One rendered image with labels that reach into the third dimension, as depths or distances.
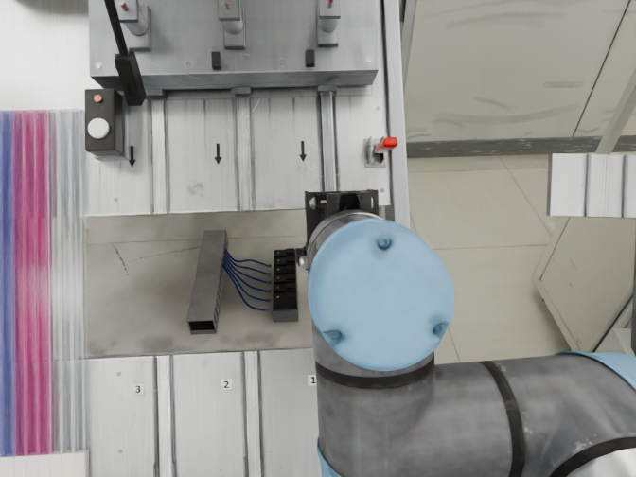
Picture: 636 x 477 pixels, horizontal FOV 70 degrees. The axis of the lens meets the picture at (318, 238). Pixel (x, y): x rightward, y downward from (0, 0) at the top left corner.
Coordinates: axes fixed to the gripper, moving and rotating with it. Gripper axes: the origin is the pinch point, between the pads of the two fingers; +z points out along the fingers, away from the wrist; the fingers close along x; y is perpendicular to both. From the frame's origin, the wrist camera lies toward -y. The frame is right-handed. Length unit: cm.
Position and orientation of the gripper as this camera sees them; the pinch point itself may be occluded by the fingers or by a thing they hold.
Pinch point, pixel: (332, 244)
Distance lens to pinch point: 57.9
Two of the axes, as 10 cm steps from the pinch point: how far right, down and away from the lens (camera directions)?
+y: -0.3, -9.9, -1.3
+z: -0.5, -1.3, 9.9
